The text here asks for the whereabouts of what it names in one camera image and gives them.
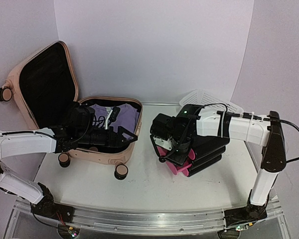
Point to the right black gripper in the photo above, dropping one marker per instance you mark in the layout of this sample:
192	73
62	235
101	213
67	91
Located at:
178	160

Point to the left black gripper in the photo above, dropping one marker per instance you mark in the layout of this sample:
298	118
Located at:
118	142

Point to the black pink tiered rack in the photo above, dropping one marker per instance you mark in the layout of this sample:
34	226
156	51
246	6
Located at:
192	156

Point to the pink hard-shell suitcase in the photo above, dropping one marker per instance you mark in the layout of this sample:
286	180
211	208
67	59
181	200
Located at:
45	89

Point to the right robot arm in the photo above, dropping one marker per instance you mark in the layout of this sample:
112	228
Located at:
265	131

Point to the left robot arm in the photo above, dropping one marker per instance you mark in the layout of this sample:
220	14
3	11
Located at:
59	139

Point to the folded purple shirt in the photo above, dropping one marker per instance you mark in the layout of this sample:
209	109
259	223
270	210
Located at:
127	117

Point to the pink round compact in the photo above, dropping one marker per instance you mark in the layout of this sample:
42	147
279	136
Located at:
93	149

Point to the white plastic mesh basket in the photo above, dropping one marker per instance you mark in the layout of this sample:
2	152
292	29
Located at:
201	97

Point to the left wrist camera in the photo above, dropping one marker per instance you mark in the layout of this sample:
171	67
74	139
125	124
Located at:
111	117

